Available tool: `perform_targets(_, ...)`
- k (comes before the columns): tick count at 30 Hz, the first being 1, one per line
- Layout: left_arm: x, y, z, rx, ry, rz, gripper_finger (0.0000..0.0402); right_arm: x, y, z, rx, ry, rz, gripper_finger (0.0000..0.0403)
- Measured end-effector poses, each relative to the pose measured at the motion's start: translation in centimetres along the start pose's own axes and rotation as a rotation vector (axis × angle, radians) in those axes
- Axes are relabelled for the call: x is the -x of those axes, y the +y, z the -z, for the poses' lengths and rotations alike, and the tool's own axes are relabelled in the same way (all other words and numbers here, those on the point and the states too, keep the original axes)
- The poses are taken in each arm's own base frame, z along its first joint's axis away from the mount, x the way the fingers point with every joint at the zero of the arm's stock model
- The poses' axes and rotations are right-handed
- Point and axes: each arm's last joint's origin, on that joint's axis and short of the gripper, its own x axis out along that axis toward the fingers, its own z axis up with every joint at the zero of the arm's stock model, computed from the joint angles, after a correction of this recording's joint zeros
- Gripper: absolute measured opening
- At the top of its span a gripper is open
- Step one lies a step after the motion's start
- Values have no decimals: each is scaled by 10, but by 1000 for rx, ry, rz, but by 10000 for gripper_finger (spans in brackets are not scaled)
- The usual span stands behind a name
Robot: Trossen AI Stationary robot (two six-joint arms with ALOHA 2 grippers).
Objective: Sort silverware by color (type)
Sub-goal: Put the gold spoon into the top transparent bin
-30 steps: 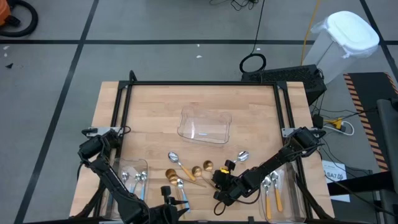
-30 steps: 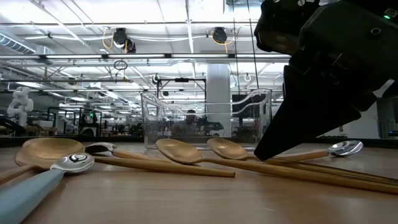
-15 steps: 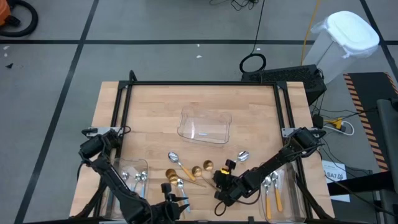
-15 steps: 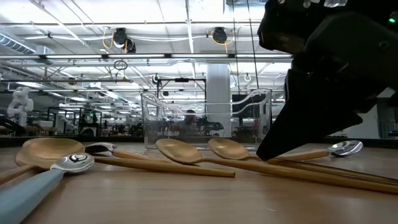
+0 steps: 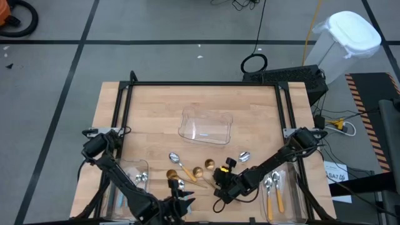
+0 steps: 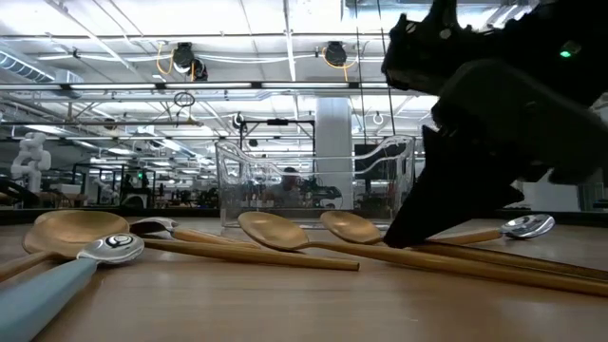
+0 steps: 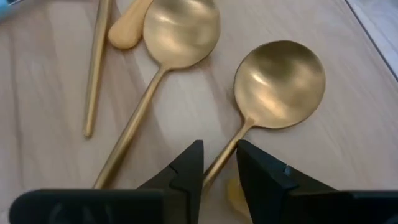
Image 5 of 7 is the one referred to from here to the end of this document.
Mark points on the white paper label sheet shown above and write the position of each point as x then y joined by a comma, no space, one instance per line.
336,168

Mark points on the black floor scrap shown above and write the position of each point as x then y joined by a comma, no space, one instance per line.
9,66

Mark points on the black power adapter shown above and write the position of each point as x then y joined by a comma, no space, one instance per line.
319,122

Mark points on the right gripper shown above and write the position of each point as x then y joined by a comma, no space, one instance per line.
228,187

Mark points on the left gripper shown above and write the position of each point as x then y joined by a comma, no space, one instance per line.
167,209

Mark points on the white lidded trash can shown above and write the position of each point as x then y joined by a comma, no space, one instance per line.
353,31

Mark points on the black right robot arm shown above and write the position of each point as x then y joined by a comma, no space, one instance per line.
272,162

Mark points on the orange vacuum cleaner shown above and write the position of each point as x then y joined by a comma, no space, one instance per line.
3,12

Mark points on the black perforated computer case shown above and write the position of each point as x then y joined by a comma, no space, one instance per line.
281,75

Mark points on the black aluminium table frame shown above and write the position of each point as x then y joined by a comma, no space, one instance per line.
203,83

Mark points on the clear plastic bin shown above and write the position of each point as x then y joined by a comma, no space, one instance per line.
137,165
290,203
206,125

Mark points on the black metal beam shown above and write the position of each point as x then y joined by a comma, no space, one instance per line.
368,187

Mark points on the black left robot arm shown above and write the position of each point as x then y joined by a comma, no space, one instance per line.
125,184

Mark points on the black hazard-striped mat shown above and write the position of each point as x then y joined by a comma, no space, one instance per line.
368,93

